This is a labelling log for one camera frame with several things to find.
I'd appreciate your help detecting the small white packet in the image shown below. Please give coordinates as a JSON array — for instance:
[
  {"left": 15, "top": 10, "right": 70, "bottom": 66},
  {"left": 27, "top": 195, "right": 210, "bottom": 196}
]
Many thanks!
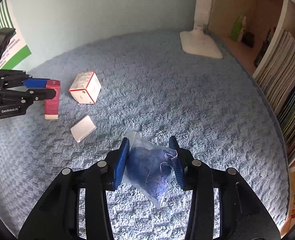
[{"left": 70, "top": 115, "right": 97, "bottom": 143}]

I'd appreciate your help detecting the wooden bookshelf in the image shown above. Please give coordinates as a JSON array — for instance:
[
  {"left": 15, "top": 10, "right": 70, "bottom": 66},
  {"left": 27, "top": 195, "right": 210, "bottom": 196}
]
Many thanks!
[{"left": 209, "top": 0, "right": 295, "bottom": 224}]

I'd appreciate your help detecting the blue textured blanket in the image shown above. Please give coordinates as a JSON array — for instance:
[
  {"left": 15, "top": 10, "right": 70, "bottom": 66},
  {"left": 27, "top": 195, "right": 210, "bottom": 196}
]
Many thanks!
[{"left": 0, "top": 30, "right": 285, "bottom": 234}]

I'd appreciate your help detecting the white red-edged small box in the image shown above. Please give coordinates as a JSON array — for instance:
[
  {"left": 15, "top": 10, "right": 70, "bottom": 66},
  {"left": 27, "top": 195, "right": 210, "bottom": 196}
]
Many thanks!
[{"left": 69, "top": 72, "right": 102, "bottom": 104}]

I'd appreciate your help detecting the green bottle on shelf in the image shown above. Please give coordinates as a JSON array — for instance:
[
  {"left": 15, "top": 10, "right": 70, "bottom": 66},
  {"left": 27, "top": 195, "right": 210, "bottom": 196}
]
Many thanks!
[{"left": 230, "top": 15, "right": 247, "bottom": 41}]

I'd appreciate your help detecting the dark red small box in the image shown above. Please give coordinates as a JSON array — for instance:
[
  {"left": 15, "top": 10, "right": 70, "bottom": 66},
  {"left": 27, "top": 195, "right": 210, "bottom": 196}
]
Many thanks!
[{"left": 44, "top": 80, "right": 61, "bottom": 120}]

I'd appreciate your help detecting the blue plastic bag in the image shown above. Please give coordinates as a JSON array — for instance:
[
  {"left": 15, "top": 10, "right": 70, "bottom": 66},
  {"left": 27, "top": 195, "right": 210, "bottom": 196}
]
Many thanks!
[{"left": 123, "top": 130, "right": 178, "bottom": 209}]

